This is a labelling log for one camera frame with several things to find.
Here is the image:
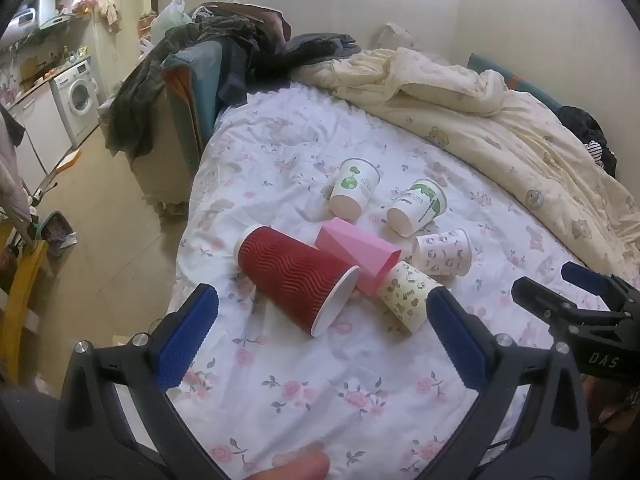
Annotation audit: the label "white plastic bag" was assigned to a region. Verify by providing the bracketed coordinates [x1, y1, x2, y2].
[149, 0, 194, 45]

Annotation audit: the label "black and striped clothing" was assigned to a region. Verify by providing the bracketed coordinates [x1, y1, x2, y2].
[556, 105, 619, 179]

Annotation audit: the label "cream cup cartoon print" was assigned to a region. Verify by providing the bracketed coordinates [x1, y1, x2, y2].
[377, 261, 445, 336]

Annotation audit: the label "brown garment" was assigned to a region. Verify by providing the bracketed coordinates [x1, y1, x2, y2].
[200, 2, 293, 43]

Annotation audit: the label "white cup green splash print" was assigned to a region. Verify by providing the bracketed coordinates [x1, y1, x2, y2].
[386, 178, 448, 237]

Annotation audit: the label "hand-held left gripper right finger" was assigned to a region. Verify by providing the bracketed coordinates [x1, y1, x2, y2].
[426, 287, 596, 480]

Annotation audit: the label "white kitchen cabinet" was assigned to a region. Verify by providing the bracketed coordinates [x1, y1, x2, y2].
[7, 82, 76, 196]

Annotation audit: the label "pile of dark clothes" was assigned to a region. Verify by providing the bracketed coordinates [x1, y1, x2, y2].
[105, 14, 261, 158]

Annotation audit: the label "white cup green tree print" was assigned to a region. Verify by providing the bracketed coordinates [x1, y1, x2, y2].
[327, 158, 382, 219]

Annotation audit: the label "white washing machine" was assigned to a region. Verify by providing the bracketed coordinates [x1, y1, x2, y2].
[49, 57, 102, 148]

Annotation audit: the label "white cup small cartoon print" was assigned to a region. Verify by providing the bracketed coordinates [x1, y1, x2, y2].
[411, 228, 473, 278]

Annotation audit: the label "cardboard piece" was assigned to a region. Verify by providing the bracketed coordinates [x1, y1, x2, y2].
[51, 150, 82, 175]

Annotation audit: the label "range hood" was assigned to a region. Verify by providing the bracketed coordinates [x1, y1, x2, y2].
[10, 0, 76, 31]

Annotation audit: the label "cream printed quilt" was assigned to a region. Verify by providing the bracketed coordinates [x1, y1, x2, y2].
[290, 47, 640, 281]

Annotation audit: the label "dark waste bin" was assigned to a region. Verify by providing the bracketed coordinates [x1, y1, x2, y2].
[36, 211, 79, 261]

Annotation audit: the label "person's left hand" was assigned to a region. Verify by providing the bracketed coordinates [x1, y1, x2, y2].
[249, 441, 332, 480]

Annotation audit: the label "teal covered armchair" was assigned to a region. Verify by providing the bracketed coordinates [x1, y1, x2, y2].
[127, 40, 225, 217]

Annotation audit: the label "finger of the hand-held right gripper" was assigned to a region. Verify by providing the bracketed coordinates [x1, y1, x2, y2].
[511, 276, 603, 335]
[560, 261, 640, 313]

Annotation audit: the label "dark grey clothes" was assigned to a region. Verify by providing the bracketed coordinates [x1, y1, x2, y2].
[282, 33, 362, 70]

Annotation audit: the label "red corrugated paper cup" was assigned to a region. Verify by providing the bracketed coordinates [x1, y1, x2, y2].
[234, 224, 362, 338]

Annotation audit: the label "yellow chair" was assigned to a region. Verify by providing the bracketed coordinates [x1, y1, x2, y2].
[0, 222, 51, 386]

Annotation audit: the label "white pillow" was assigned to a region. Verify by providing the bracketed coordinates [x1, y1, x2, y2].
[372, 22, 451, 67]

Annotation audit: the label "pink faceted cup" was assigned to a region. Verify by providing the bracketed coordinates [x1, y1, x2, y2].
[315, 218, 402, 297]

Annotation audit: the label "black garment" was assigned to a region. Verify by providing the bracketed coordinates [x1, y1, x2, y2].
[217, 35, 303, 108]

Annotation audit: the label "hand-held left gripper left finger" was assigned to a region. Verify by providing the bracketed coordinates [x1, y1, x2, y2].
[54, 283, 227, 480]

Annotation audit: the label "blue pillow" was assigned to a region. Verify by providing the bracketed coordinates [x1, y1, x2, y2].
[467, 52, 568, 112]

